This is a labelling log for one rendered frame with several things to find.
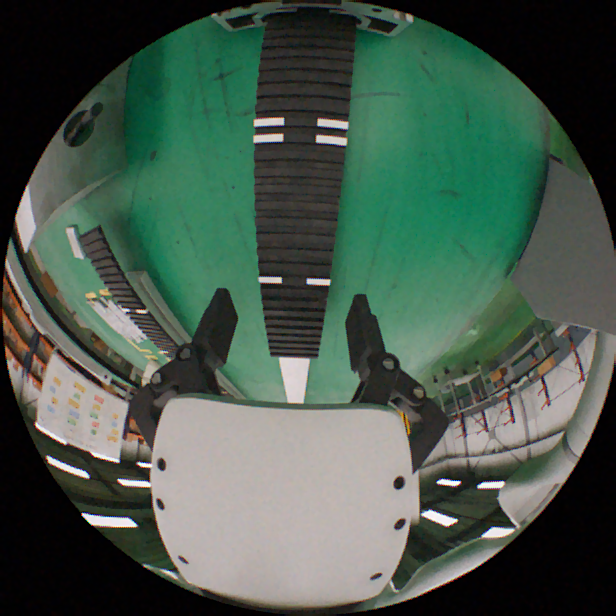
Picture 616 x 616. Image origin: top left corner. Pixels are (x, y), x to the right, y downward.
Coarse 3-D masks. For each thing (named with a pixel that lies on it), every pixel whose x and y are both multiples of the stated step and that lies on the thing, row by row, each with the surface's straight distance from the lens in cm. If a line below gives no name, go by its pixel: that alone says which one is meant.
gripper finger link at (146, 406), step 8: (144, 392) 11; (152, 392) 11; (160, 392) 11; (168, 392) 11; (176, 392) 11; (136, 400) 12; (144, 400) 11; (152, 400) 11; (160, 400) 11; (168, 400) 11; (136, 408) 12; (144, 408) 11; (152, 408) 11; (160, 408) 12; (136, 416) 11; (144, 416) 11; (152, 416) 11; (160, 416) 11; (136, 424) 11; (144, 424) 11; (152, 424) 11; (144, 432) 11; (152, 432) 11; (152, 440) 11; (152, 448) 11
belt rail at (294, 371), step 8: (280, 360) 24; (288, 360) 24; (296, 360) 24; (304, 360) 23; (288, 368) 26; (296, 368) 26; (304, 368) 26; (288, 376) 30; (296, 376) 29; (304, 376) 29; (288, 384) 34; (296, 384) 33; (304, 384) 33; (288, 392) 39; (296, 392) 39; (304, 392) 39; (288, 400) 48; (296, 400) 47
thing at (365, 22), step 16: (288, 0) 15; (304, 0) 15; (320, 0) 15; (336, 0) 15; (224, 16) 15; (240, 16) 18; (256, 16) 16; (368, 16) 16; (384, 16) 15; (400, 16) 15; (384, 32) 17
